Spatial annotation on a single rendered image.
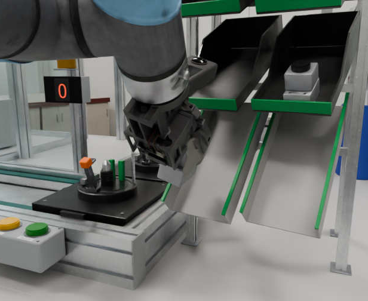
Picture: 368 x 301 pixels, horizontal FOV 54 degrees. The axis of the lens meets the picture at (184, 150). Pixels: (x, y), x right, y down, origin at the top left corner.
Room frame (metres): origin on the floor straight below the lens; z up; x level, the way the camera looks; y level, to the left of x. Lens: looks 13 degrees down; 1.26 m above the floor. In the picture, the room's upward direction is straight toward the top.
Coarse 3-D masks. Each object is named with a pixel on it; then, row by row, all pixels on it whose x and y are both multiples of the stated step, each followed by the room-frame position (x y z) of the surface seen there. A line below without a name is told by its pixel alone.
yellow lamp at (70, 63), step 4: (60, 60) 0.98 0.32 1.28; (64, 60) 0.98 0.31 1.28; (68, 60) 0.98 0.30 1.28; (72, 60) 0.99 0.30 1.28; (60, 64) 0.98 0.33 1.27; (64, 64) 0.98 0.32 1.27; (68, 64) 0.98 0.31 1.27; (72, 64) 0.99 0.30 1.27; (60, 68) 0.98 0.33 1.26; (64, 68) 0.98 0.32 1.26; (68, 68) 0.98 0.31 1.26; (72, 68) 0.99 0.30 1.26
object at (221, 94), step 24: (240, 24) 0.86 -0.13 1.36; (264, 24) 0.83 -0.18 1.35; (216, 48) 0.83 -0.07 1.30; (240, 48) 0.88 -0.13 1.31; (264, 48) 0.72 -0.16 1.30; (216, 72) 0.79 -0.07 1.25; (240, 72) 0.76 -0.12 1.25; (264, 72) 0.73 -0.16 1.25; (192, 96) 0.71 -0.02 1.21; (216, 96) 0.68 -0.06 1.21; (240, 96) 0.63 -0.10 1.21
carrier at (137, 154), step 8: (136, 152) 1.17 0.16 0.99; (128, 160) 1.13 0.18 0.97; (136, 160) 1.05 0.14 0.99; (128, 168) 1.03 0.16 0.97; (136, 168) 1.01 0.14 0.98; (144, 168) 0.99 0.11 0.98; (152, 168) 0.99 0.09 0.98; (128, 176) 0.96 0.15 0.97; (136, 176) 0.95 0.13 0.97; (144, 176) 0.95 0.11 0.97; (152, 176) 0.95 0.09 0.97
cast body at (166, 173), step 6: (180, 162) 0.57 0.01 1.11; (162, 168) 0.57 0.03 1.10; (168, 168) 0.56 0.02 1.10; (180, 168) 0.56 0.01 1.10; (162, 174) 0.57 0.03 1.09; (168, 174) 0.56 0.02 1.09; (174, 174) 0.56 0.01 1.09; (180, 174) 0.55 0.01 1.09; (192, 174) 0.60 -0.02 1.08; (168, 180) 0.56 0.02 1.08; (174, 180) 0.56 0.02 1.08; (180, 180) 0.56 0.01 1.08; (186, 180) 0.58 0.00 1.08
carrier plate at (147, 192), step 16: (64, 192) 0.82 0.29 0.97; (144, 192) 0.82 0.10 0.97; (160, 192) 0.82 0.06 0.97; (32, 208) 0.75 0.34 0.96; (48, 208) 0.74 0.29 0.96; (64, 208) 0.72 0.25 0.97; (80, 208) 0.72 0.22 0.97; (96, 208) 0.72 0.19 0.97; (112, 208) 0.72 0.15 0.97; (128, 208) 0.72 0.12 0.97; (144, 208) 0.74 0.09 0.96; (112, 224) 0.68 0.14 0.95
